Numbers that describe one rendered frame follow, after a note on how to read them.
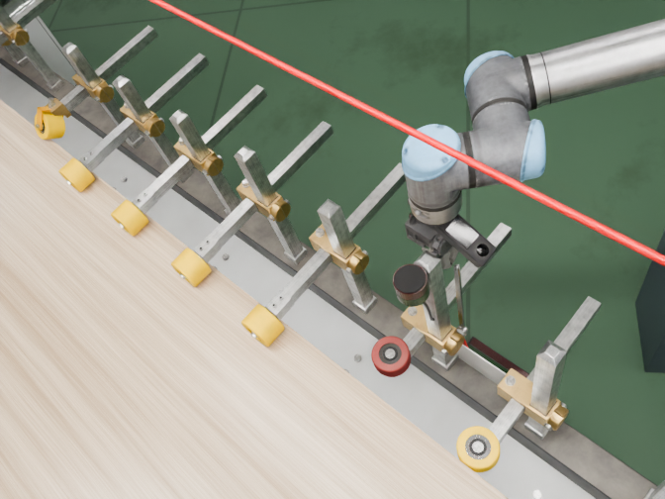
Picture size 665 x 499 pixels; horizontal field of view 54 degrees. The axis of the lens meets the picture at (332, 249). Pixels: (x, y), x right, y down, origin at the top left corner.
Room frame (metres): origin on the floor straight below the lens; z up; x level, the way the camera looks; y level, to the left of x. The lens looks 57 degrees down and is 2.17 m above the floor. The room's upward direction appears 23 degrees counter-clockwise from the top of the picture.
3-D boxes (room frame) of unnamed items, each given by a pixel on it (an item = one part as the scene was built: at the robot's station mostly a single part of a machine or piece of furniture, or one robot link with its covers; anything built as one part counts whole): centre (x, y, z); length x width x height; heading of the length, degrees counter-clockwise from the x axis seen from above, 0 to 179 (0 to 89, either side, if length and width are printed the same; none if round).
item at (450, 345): (0.58, -0.13, 0.85); 0.14 x 0.06 x 0.05; 29
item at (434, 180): (0.62, -0.20, 1.33); 0.10 x 0.09 x 0.12; 73
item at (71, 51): (1.65, 0.45, 0.87); 0.04 x 0.04 x 0.48; 29
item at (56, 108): (1.61, 0.61, 0.95); 0.10 x 0.04 x 0.10; 119
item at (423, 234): (0.64, -0.19, 1.16); 0.09 x 0.08 x 0.12; 28
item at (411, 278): (0.54, -0.10, 1.07); 0.06 x 0.06 x 0.22; 29
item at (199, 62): (1.47, 0.35, 0.95); 0.50 x 0.04 x 0.04; 119
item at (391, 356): (0.54, -0.03, 0.85); 0.08 x 0.08 x 0.11
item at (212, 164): (1.23, 0.23, 0.95); 0.14 x 0.06 x 0.05; 29
